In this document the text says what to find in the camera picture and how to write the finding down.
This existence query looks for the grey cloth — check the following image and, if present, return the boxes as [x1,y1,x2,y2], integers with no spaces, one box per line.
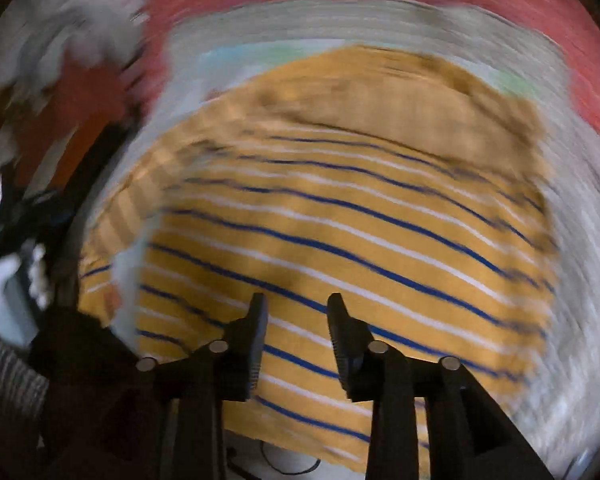
[0,0,153,111]

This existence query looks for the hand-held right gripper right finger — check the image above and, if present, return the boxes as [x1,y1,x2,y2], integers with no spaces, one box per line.
[327,293,554,480]

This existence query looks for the beige quilted blanket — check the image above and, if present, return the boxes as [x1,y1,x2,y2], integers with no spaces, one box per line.
[80,0,600,480]

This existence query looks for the orange cloth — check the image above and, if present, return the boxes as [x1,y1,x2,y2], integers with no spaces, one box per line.
[15,57,141,186]

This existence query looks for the yellow striped shirt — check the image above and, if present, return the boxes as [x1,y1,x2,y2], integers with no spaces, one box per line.
[78,45,556,476]

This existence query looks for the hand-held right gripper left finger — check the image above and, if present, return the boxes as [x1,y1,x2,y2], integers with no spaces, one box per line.
[45,293,269,480]

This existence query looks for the black cable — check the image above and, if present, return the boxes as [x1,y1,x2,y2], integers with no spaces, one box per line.
[226,439,322,480]

